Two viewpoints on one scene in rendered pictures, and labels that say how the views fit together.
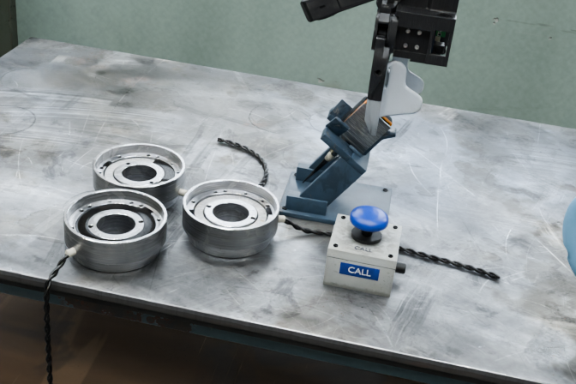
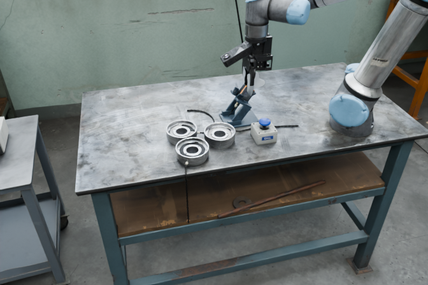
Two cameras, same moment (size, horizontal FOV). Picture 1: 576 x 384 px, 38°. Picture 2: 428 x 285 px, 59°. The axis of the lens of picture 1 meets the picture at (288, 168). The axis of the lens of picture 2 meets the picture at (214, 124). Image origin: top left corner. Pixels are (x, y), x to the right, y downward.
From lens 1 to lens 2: 0.56 m
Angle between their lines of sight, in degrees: 20
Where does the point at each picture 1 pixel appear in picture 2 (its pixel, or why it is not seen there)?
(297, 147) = (212, 104)
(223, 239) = (225, 142)
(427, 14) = (263, 56)
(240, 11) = (109, 48)
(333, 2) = (234, 59)
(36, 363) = (155, 205)
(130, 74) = (134, 95)
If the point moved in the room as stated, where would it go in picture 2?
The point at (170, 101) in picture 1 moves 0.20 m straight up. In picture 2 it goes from (158, 101) to (153, 55)
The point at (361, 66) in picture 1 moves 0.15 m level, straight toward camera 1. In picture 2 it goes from (165, 57) to (169, 65)
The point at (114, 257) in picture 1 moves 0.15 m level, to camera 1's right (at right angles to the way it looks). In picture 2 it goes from (201, 159) to (244, 148)
